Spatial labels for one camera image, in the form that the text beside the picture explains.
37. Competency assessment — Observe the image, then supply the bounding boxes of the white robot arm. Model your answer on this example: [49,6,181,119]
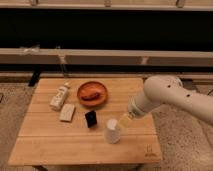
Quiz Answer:
[117,75,213,128]

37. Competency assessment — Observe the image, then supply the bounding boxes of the black eraser block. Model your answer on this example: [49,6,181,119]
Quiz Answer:
[85,111,97,128]

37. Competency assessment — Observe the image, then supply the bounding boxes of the brown sausage on plate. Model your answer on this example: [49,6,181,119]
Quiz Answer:
[82,92,100,101]

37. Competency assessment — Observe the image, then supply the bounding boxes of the orange plate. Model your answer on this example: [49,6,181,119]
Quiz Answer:
[77,81,108,107]

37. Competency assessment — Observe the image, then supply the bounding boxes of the white rectangular sponge block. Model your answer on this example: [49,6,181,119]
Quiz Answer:
[59,104,75,122]

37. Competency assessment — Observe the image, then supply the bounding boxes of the wooden table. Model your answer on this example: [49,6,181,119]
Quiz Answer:
[8,78,162,166]

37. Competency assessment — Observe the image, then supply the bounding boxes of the grey metal rail beam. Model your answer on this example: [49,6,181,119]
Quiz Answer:
[0,48,213,67]

